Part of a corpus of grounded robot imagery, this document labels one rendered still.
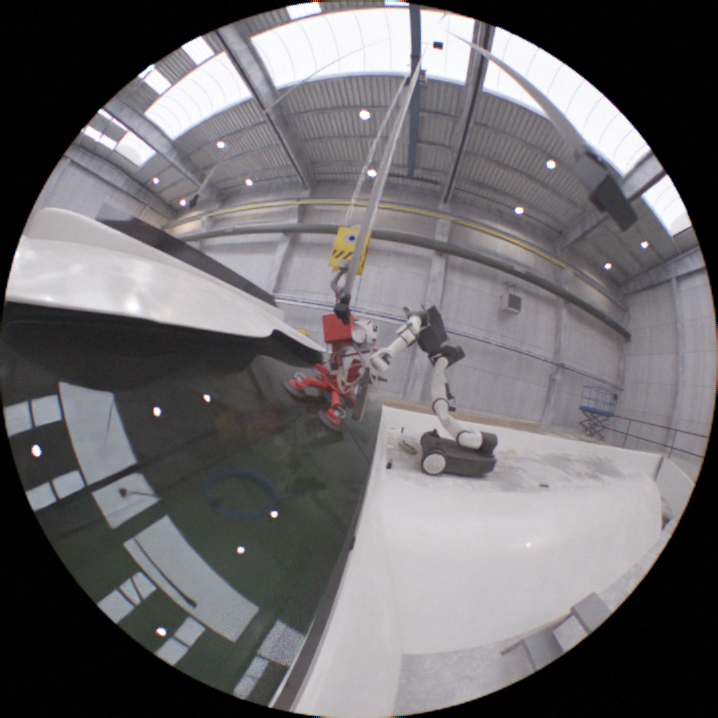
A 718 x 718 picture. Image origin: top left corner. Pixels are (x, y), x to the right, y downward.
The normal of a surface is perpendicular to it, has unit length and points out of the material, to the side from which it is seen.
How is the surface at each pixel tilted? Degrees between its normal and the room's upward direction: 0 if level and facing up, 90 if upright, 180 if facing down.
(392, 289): 90
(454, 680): 0
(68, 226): 90
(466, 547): 38
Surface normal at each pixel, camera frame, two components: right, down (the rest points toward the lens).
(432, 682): 0.22, -0.97
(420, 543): 0.11, -0.80
